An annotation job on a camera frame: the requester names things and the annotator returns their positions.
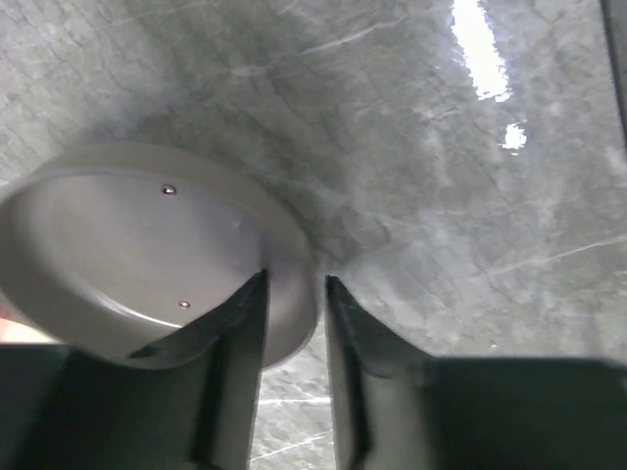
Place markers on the grey round lid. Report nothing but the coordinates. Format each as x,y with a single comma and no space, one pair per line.
126,250

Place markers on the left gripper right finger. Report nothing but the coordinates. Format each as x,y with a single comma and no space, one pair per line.
395,406

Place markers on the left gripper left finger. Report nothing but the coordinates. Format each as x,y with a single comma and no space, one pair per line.
65,409

